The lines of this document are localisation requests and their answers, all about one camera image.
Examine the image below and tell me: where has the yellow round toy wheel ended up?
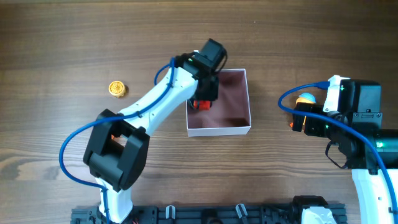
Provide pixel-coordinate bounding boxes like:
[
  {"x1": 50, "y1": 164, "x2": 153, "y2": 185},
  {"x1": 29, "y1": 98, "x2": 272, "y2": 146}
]
[{"x1": 108, "y1": 80, "x2": 126, "y2": 98}]

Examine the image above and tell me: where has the multicoloured puzzle cube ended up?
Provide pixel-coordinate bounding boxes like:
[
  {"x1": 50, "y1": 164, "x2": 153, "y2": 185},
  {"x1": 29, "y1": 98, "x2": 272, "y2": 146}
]
[{"x1": 111, "y1": 134, "x2": 120, "y2": 140}]

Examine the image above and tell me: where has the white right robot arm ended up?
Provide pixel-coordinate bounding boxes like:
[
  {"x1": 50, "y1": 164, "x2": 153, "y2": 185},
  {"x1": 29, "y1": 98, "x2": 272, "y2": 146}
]
[{"x1": 290, "y1": 75, "x2": 397, "y2": 223}]

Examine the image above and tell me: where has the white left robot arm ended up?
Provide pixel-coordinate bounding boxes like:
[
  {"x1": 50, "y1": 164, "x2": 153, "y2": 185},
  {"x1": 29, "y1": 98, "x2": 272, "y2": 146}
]
[{"x1": 83, "y1": 39, "x2": 228, "y2": 223}]

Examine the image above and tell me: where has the yellow duck toy blue hat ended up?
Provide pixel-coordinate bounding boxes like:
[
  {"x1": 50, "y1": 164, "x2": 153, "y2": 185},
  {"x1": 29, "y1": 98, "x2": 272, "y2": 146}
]
[{"x1": 290, "y1": 93, "x2": 316, "y2": 132}]

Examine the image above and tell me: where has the white cardboard box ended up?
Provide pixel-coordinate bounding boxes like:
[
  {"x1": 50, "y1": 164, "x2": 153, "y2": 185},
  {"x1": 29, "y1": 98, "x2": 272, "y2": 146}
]
[{"x1": 186, "y1": 68, "x2": 252, "y2": 137}]

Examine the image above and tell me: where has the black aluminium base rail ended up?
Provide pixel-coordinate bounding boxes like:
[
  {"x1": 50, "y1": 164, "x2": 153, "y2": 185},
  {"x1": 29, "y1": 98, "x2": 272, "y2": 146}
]
[{"x1": 70, "y1": 195, "x2": 347, "y2": 224}]

